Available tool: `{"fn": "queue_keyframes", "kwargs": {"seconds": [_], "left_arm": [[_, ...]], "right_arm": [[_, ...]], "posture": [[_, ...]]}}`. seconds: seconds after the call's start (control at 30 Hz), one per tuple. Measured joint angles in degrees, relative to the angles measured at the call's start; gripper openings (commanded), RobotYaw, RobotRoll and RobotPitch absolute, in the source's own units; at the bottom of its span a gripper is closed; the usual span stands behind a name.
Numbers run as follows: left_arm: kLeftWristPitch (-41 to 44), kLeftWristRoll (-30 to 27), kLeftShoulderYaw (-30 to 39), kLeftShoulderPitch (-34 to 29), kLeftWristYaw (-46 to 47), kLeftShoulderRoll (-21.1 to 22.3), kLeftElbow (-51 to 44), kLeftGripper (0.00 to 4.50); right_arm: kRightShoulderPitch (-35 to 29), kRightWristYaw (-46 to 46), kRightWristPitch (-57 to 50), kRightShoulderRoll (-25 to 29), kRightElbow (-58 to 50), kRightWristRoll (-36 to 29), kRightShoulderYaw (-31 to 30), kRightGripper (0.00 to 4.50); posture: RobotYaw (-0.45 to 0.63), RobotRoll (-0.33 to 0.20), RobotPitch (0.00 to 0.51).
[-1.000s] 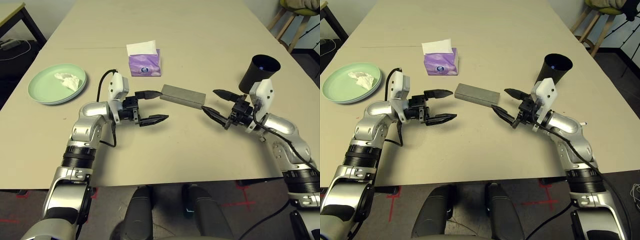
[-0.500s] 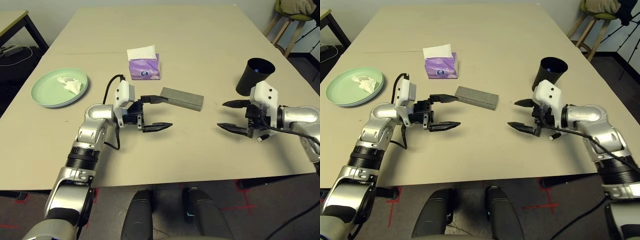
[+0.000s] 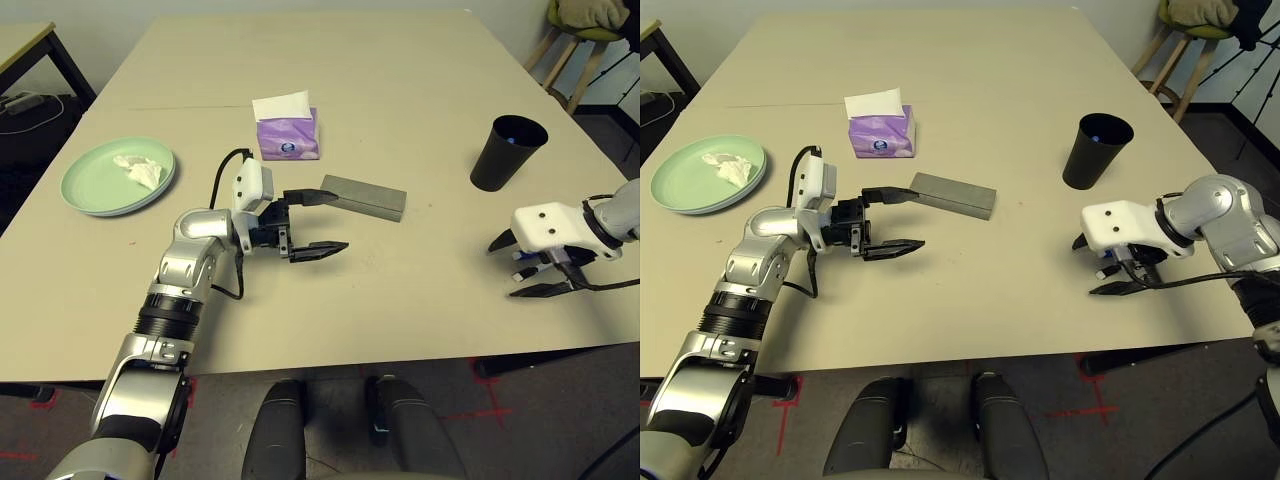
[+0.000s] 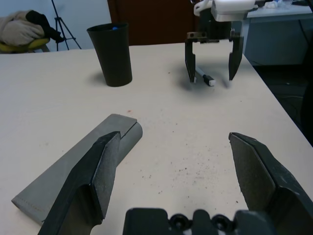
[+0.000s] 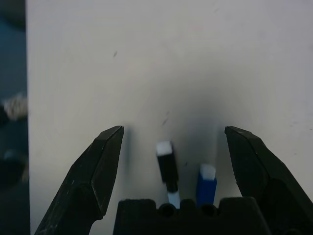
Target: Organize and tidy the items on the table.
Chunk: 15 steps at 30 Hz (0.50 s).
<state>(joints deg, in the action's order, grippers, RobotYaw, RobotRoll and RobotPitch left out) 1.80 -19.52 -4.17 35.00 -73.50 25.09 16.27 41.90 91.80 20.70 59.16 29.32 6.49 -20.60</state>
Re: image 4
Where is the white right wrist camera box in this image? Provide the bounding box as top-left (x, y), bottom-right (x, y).
top-left (194, 0), bottom-right (259, 22)

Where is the black garment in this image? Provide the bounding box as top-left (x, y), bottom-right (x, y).
top-left (25, 10), bottom-right (65, 43)

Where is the dark brown wooden door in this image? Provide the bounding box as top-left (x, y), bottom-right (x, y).
top-left (107, 0), bottom-right (201, 47)

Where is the black tripod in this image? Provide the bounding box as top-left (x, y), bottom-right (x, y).
top-left (50, 0), bottom-right (83, 51)

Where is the light grey office desk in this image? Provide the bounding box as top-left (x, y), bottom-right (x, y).
top-left (242, 3), bottom-right (313, 66)

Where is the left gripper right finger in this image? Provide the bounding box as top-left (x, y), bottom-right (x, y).
top-left (228, 132), bottom-right (313, 235)

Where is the grey glasses case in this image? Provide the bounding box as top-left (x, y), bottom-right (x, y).
top-left (11, 114), bottom-right (144, 226)

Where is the white marker pen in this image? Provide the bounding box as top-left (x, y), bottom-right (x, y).
top-left (195, 67), bottom-right (216, 87)

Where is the black plastic cup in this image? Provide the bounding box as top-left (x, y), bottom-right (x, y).
top-left (87, 22), bottom-right (133, 88)

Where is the green seat cushion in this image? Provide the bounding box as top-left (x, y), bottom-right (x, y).
top-left (0, 38), bottom-right (51, 53)

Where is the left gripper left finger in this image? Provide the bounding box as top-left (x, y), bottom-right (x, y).
top-left (38, 131), bottom-right (122, 235)

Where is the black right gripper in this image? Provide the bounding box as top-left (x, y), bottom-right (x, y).
top-left (184, 9), bottom-right (245, 83)

